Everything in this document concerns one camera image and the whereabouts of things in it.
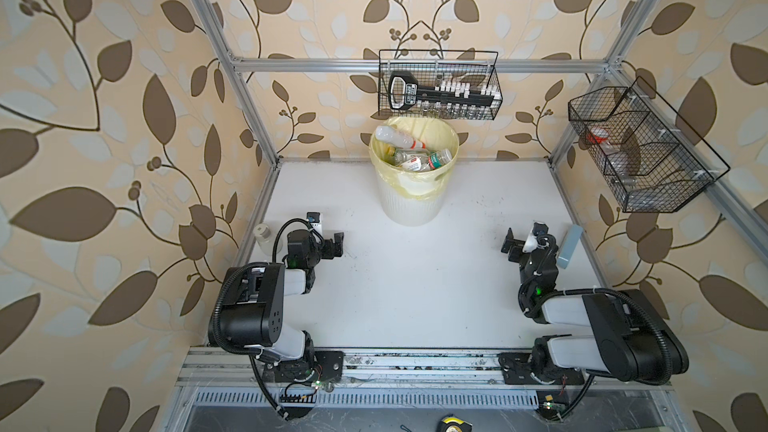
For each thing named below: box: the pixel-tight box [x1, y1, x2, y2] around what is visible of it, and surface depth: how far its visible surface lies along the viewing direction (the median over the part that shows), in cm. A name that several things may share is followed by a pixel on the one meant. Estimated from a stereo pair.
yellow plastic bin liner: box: [414, 116, 460, 201], surface depth 86 cm
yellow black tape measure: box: [437, 413, 473, 432], surface depth 66 cm
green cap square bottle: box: [392, 150, 411, 166], surface depth 93 cm
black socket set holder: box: [388, 71, 500, 111], surface depth 84 cm
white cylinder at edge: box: [253, 224, 271, 239], surface depth 90 cm
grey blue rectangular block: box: [557, 224, 583, 269], surface depth 93 cm
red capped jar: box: [586, 127, 609, 144], surface depth 84 cm
